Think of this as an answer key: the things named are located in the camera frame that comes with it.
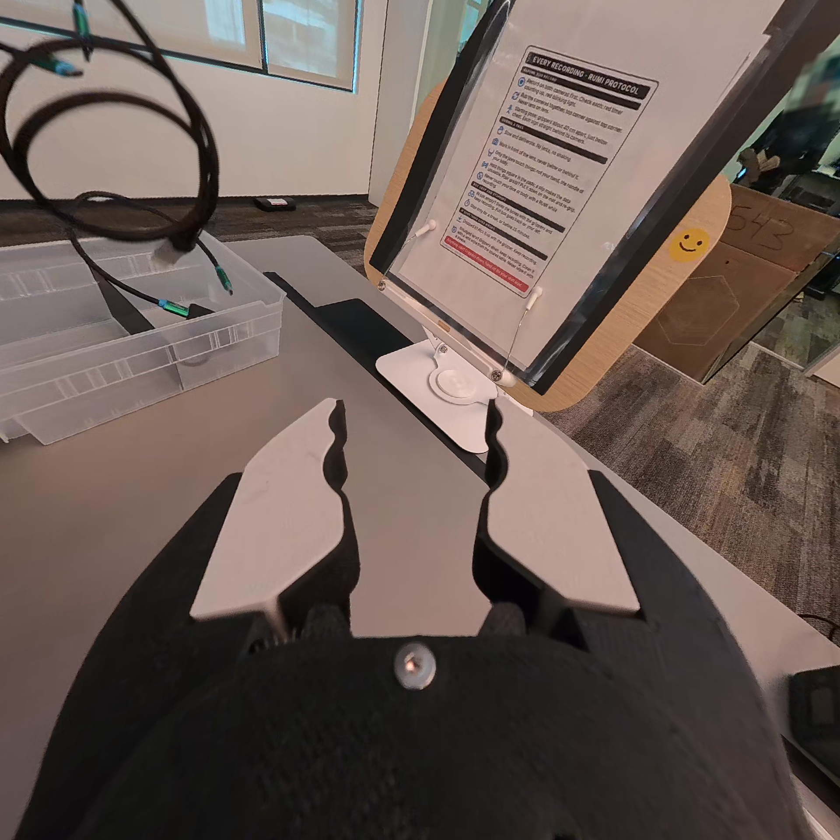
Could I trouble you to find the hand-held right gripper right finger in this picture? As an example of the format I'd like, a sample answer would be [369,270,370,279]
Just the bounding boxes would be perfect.
[472,399,642,634]

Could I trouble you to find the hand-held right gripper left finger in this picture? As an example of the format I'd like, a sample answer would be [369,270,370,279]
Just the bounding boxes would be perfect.
[189,397,361,643]

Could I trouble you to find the clear plastic bin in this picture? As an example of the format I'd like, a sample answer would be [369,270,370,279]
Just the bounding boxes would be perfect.
[0,233,287,447]

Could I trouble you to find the white stand base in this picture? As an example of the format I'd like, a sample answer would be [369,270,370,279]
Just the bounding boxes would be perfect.
[375,327,529,455]

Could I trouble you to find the rounded wooden panel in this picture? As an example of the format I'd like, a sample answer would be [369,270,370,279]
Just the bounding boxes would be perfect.
[363,82,732,414]

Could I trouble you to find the yellow smiley sticker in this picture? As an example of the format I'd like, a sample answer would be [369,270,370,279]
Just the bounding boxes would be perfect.
[668,227,711,265]

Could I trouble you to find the brown cardboard box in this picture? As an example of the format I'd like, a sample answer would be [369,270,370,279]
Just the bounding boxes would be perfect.
[633,184,840,386]

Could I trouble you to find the printed instruction sheet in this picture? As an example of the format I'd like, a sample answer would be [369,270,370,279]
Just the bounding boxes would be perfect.
[438,45,660,296]

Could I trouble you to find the black framed display board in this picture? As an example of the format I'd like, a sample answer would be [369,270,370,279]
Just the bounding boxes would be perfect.
[367,0,840,396]

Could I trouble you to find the glass window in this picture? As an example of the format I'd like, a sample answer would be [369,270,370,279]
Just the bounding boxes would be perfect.
[0,0,364,93]

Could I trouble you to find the black desk cable cover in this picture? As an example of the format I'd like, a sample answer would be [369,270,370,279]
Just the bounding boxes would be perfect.
[314,297,416,358]

